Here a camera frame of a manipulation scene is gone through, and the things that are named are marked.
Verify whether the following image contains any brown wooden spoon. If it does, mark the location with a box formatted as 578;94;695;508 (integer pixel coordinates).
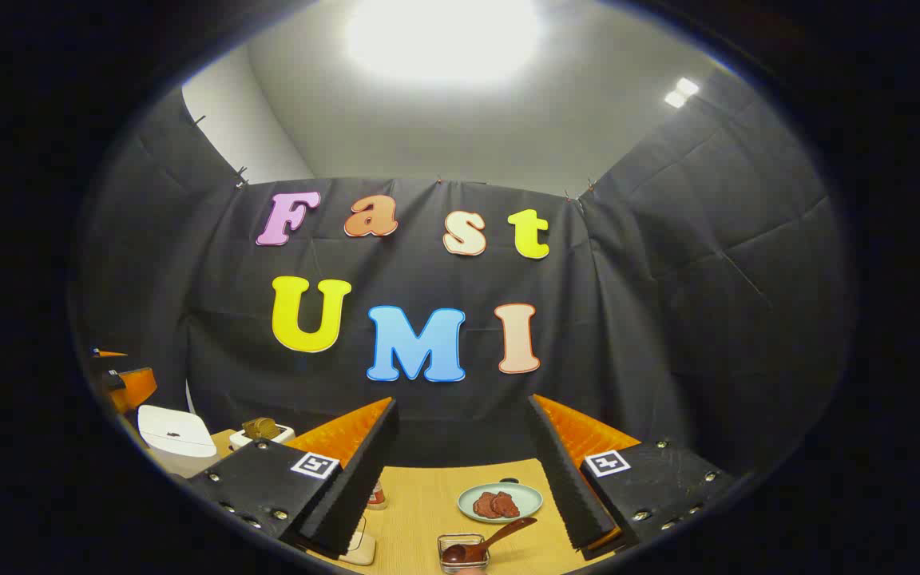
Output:
442;517;538;565

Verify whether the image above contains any clear rice container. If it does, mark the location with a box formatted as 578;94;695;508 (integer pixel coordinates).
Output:
340;515;377;566

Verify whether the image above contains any pale green plate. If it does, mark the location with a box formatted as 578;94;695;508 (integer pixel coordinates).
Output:
458;482;544;524

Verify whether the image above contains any metal wire chopstick holder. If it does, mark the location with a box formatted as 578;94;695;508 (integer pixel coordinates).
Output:
438;533;490;573

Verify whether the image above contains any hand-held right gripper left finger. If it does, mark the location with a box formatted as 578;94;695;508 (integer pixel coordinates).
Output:
188;397;399;558

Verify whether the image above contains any white rice cooker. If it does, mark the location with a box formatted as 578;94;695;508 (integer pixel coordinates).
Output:
138;405;217;478

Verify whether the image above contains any large ceiling light panel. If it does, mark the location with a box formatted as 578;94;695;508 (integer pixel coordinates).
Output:
346;0;542;85

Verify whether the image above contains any cream toaster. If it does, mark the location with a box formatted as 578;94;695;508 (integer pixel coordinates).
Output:
228;423;295;450

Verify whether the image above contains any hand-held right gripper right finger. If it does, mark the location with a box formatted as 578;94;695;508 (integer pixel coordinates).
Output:
525;394;736;560

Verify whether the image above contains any small ceiling light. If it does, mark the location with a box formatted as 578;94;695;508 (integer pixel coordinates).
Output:
664;77;700;109

